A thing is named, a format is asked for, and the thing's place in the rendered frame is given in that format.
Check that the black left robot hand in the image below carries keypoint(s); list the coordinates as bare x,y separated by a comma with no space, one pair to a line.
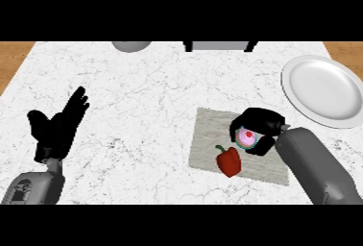
59,128

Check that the white plate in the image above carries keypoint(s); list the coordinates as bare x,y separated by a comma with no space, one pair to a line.
326,89

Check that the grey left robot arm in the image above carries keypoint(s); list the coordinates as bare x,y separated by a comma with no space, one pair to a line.
35,187

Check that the grey placemat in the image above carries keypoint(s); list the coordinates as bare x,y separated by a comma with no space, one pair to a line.
212,141

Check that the grey round bowl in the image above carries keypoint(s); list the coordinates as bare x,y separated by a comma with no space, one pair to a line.
130,46

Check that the pink frosted cupcake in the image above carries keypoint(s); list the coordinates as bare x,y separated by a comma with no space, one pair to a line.
245,137

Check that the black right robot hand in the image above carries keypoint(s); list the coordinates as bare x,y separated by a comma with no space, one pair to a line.
260,123

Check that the red bell pepper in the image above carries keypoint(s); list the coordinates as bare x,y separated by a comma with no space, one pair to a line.
229,163

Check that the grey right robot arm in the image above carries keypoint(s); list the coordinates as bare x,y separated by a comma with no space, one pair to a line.
316,166

